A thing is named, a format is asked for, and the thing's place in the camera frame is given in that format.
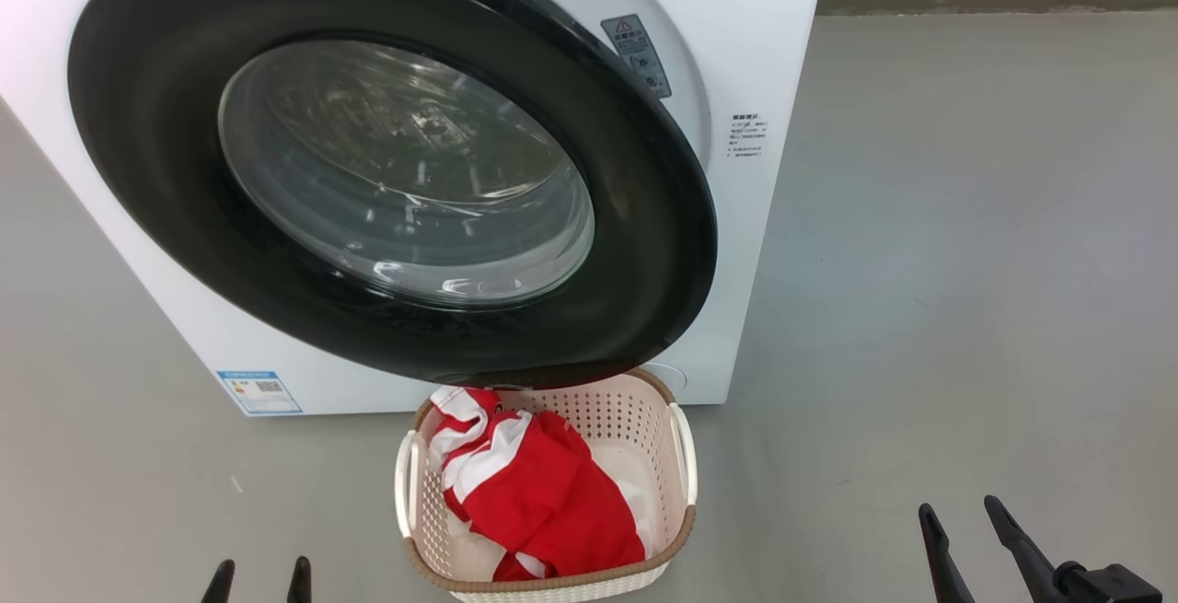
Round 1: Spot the cream perforated basket brown rim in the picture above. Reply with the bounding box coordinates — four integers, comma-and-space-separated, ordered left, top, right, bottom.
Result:
395, 366, 699, 603

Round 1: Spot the red and white garment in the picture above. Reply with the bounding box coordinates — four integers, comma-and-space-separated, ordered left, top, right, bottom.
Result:
428, 387, 647, 583

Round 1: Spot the black round glass washer door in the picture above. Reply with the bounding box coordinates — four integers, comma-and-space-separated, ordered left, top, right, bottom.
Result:
67, 0, 719, 390

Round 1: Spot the grey warning sticker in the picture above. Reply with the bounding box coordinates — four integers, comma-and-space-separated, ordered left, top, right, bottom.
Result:
601, 14, 673, 99

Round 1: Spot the white front-load washing machine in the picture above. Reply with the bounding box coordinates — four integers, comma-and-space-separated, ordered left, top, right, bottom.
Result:
0, 0, 832, 417

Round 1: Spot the blue energy label sticker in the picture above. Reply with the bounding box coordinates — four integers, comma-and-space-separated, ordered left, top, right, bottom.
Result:
216, 370, 303, 416

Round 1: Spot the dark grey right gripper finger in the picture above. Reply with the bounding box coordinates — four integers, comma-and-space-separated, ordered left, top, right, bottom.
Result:
983, 494, 1073, 603
918, 504, 976, 603

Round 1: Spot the round white filter cover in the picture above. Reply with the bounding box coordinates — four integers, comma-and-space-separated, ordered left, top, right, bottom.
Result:
644, 362, 689, 399

